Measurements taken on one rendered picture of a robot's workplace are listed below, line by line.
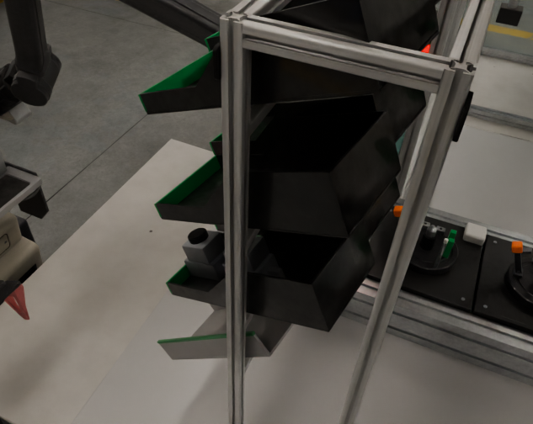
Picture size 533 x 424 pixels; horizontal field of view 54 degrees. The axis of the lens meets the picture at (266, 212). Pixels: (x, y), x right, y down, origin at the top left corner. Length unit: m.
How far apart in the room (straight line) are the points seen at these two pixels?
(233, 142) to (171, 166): 1.09
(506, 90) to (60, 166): 2.22
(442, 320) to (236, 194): 0.70
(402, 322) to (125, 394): 0.58
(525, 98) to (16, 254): 1.75
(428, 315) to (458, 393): 0.16
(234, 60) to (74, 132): 2.91
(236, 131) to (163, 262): 0.86
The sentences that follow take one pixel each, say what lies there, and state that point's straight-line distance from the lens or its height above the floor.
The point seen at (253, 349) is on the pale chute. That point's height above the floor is 1.18.
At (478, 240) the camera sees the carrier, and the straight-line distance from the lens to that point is 1.28.
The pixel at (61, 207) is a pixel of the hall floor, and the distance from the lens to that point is 2.82.
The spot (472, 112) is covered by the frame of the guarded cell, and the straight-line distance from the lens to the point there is 1.95.
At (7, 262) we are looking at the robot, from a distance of 1.48.
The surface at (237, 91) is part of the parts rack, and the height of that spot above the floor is 1.60.
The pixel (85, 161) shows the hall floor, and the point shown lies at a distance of 3.07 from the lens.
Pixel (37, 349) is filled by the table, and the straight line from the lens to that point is 1.21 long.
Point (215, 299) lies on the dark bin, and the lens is 0.74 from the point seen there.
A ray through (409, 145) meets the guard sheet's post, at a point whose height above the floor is 1.11.
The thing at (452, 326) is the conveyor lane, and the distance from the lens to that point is 1.14.
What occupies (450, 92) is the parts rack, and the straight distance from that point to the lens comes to 0.40.
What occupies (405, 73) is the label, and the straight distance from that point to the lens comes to 0.40.
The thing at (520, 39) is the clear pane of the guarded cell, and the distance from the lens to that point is 2.39.
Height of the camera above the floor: 1.83
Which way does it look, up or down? 43 degrees down
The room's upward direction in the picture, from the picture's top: 3 degrees clockwise
